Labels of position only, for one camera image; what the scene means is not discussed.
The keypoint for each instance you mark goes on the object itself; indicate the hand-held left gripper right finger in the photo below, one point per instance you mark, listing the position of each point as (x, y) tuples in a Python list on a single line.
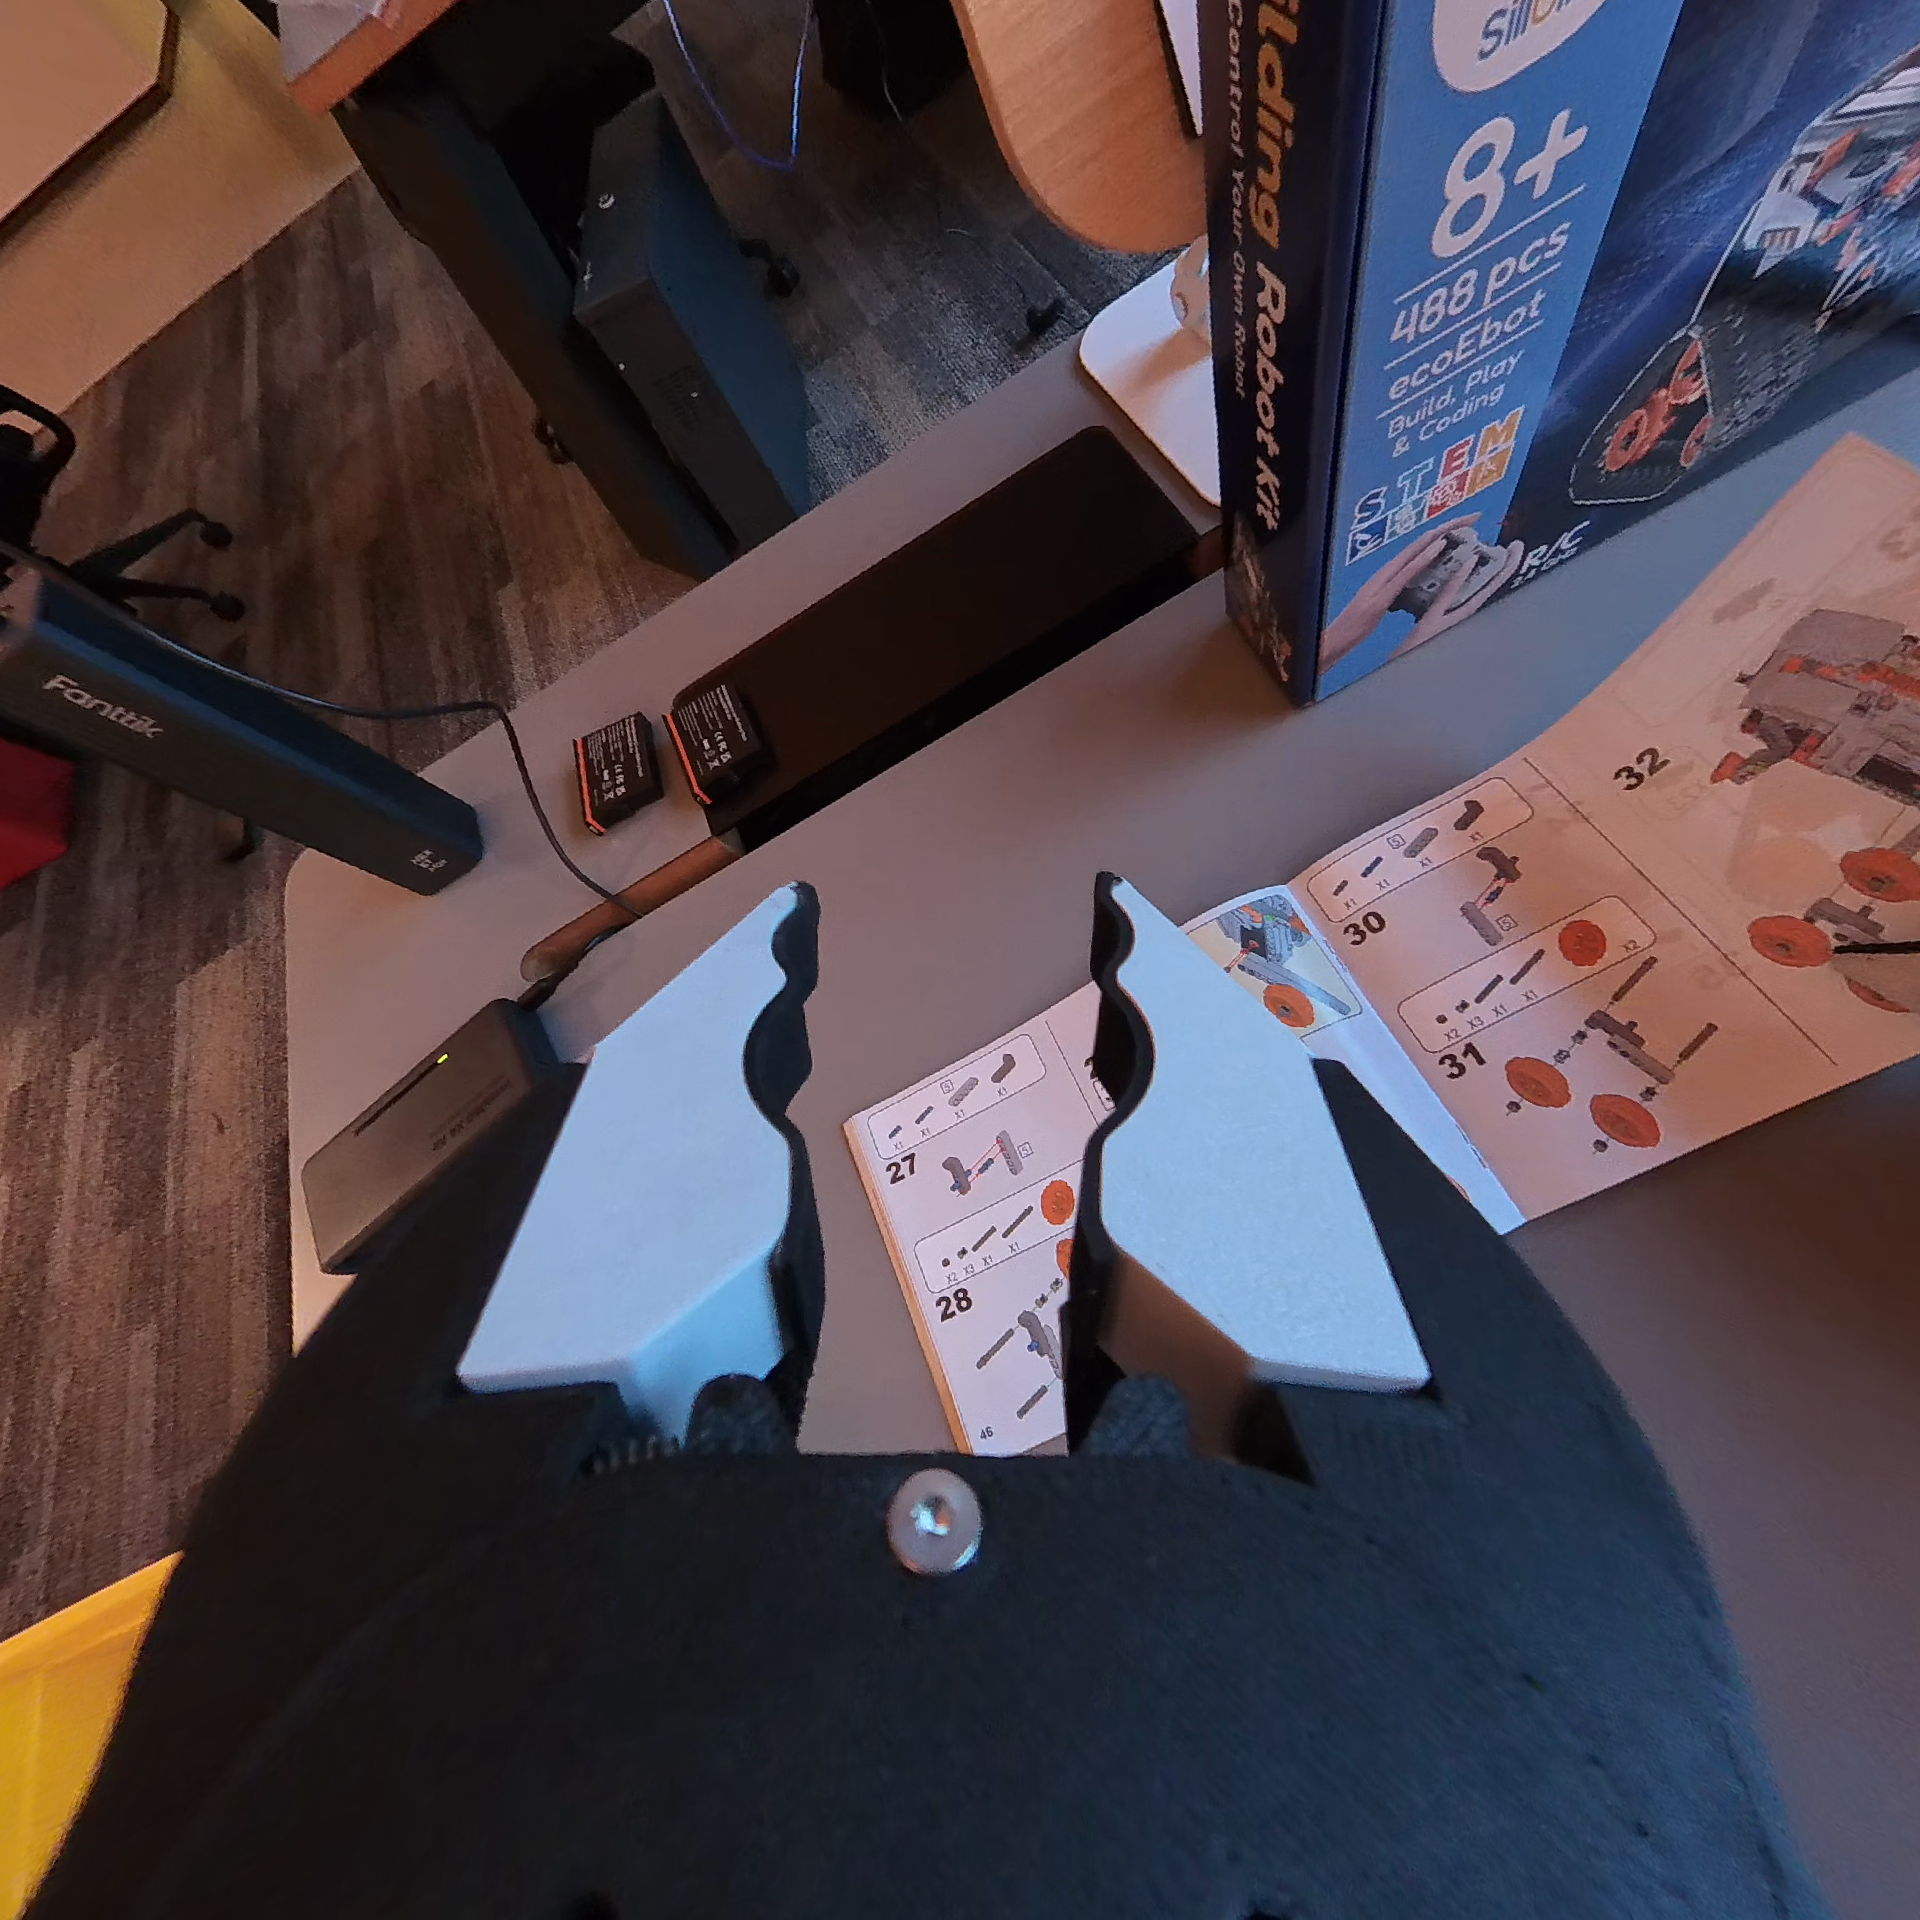
[(1245, 1200)]

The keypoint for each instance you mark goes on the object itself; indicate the blue robot kit box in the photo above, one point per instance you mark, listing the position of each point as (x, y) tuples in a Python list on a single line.
[(1471, 374)]

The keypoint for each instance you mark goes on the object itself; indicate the red box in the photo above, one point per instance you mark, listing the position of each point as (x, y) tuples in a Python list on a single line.
[(31, 810)]

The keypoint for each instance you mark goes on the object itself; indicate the yellow plastic bin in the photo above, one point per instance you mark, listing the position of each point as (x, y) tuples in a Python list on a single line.
[(62, 1724)]

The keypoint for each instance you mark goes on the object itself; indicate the black computer tower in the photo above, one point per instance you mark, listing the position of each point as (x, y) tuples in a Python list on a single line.
[(677, 345)]

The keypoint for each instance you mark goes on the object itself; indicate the wooden display stand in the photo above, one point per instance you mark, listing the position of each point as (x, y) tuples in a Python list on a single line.
[(1081, 135)]

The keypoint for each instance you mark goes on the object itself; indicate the black camera battery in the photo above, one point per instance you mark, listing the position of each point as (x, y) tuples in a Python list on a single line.
[(718, 742), (619, 774)]

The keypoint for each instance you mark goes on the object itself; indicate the dark blue long case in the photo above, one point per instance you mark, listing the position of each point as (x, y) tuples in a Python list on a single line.
[(271, 751)]

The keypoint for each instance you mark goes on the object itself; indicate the white instruction booklet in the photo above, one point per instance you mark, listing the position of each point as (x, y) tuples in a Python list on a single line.
[(1577, 899)]

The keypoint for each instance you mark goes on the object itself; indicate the grey desk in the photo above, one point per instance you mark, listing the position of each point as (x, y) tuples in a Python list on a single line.
[(376, 961), (1726, 1350)]

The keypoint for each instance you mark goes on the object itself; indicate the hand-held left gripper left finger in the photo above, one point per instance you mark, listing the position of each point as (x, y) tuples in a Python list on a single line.
[(645, 1200)]

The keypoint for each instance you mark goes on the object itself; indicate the black charger box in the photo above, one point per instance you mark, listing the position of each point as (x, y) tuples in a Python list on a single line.
[(435, 1138)]

